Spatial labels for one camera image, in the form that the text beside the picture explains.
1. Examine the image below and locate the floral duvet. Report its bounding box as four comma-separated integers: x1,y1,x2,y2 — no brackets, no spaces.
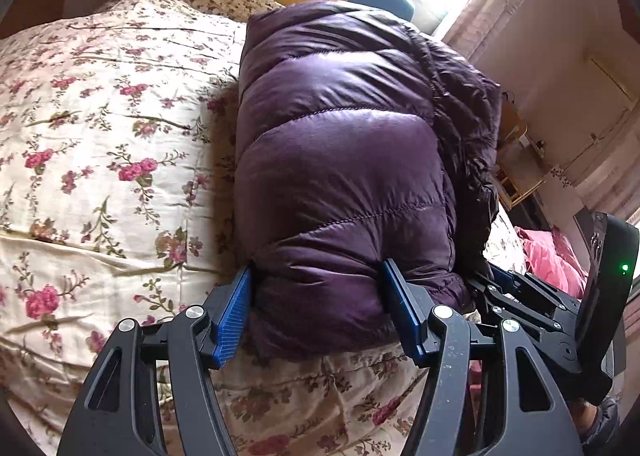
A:
0,0,531,456

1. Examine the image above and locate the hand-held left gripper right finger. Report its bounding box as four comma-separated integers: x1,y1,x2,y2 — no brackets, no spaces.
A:
381,259,585,456

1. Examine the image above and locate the pink cloth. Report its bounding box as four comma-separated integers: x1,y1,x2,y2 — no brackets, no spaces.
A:
515,228,588,299

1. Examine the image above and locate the wooden chair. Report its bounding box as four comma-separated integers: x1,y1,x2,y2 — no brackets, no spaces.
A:
492,158,538,211

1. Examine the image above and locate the wooden side table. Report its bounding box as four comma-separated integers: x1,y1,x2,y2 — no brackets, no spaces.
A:
500,96,551,157

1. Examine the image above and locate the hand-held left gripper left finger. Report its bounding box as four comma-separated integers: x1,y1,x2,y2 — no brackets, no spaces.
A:
56,263,255,456

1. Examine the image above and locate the person's right forearm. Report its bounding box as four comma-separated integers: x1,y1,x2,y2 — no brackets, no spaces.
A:
570,396,621,456

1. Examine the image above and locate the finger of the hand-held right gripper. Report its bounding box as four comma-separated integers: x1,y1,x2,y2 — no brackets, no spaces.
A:
470,261,557,337

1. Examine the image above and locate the purple puffer jacket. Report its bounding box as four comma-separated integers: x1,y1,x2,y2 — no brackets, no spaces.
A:
234,0,503,359

